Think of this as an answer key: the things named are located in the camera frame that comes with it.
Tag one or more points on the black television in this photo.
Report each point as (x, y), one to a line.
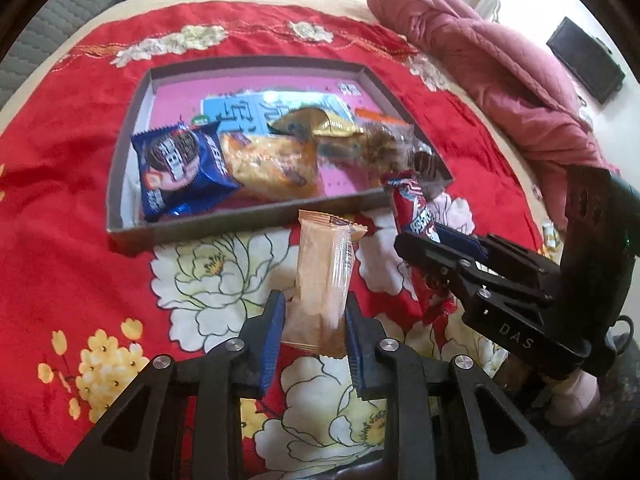
(585, 60)

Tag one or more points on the clear brown snack packet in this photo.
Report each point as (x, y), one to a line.
(390, 150)

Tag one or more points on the pink cloth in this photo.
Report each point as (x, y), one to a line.
(572, 400)

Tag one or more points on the red candy packet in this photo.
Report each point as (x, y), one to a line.
(412, 205)

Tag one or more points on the yellow snack packet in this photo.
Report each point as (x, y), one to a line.
(310, 122)

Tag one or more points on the shallow grey cardboard box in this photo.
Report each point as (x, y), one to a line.
(200, 230)

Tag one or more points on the pink book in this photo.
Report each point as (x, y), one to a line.
(190, 97)

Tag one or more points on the red floral blanket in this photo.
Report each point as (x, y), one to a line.
(65, 160)

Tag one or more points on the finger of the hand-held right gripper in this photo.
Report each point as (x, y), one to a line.
(425, 250)
(460, 241)

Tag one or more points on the blue cookie packet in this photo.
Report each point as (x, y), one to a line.
(175, 170)

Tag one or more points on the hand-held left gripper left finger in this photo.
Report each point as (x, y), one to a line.
(270, 345)

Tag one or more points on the beige pastry packet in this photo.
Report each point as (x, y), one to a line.
(320, 280)

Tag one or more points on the clear bread packet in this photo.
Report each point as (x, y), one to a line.
(270, 165)

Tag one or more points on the pink quilt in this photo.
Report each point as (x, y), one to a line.
(475, 60)

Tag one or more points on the small yellow green packet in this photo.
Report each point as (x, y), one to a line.
(550, 240)

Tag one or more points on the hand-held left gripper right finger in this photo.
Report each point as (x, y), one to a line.
(357, 350)

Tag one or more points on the grey quilted headboard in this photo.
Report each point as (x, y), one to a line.
(50, 25)

